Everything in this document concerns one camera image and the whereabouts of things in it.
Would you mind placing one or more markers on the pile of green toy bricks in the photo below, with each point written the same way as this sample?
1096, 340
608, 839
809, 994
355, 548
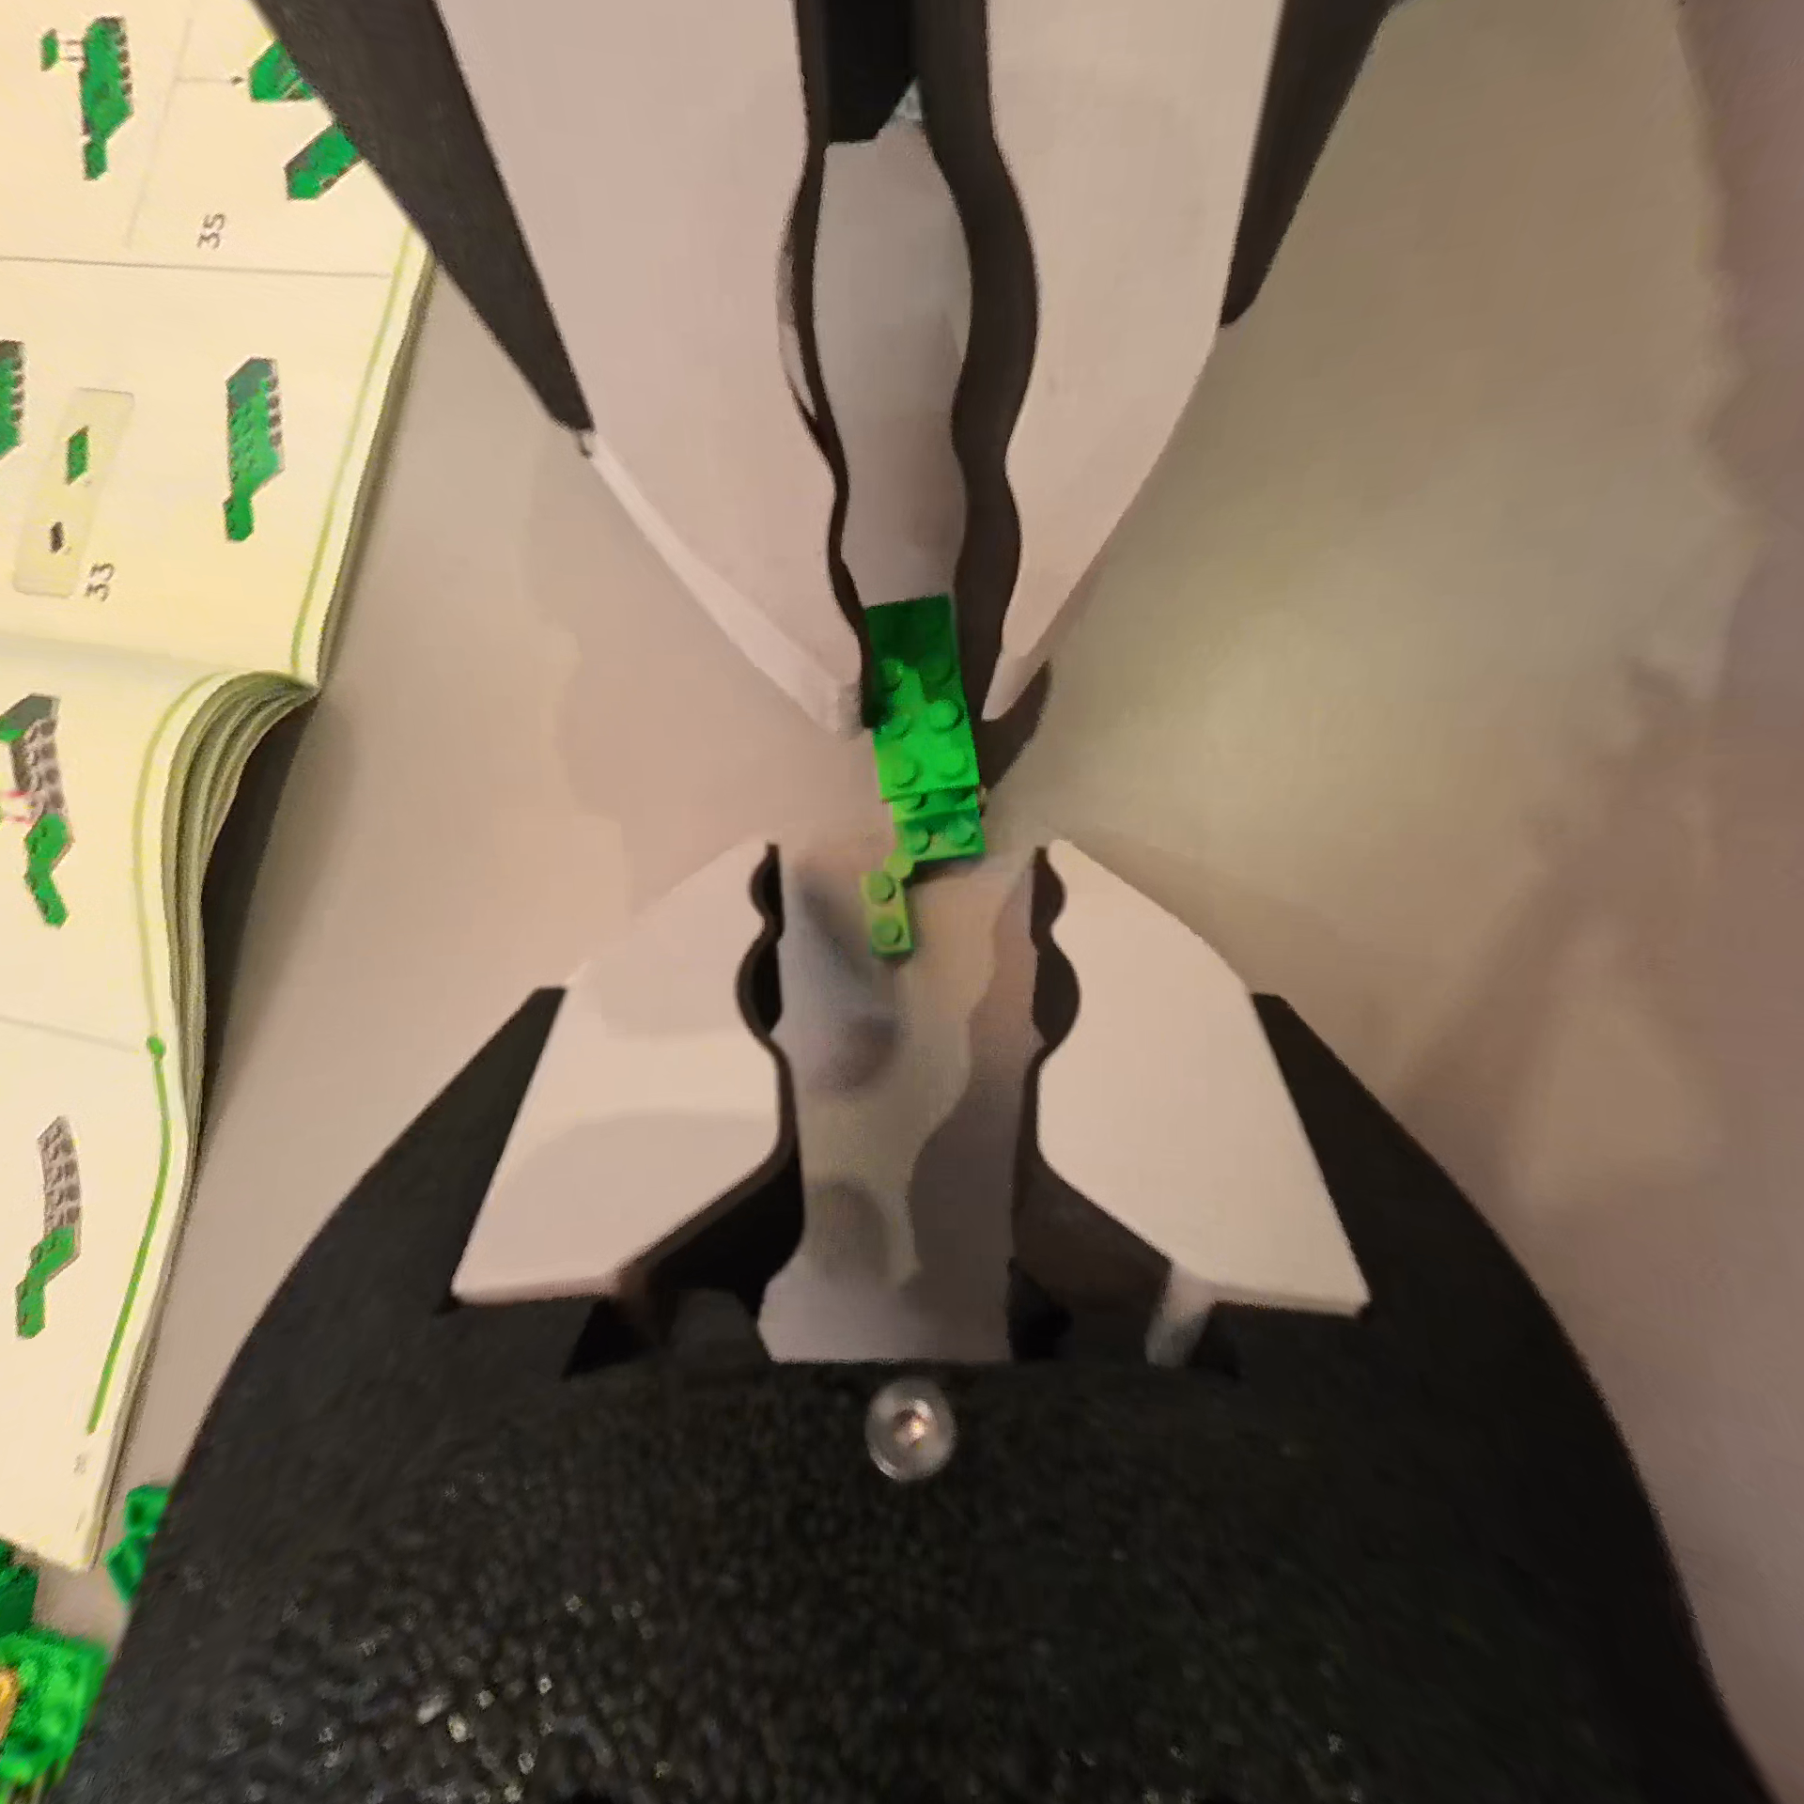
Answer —
41, 1679

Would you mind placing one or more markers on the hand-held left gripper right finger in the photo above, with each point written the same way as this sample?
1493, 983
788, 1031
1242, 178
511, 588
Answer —
1200, 1128

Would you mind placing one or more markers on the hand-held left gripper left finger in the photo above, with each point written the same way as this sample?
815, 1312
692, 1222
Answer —
634, 1128

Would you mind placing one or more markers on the open instruction booklet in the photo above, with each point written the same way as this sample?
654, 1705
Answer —
337, 367

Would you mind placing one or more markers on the green and grey brick assembly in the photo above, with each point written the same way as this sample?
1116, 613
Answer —
925, 733

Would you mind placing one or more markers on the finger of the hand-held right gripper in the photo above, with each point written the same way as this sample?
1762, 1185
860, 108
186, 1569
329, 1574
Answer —
1128, 283
662, 283

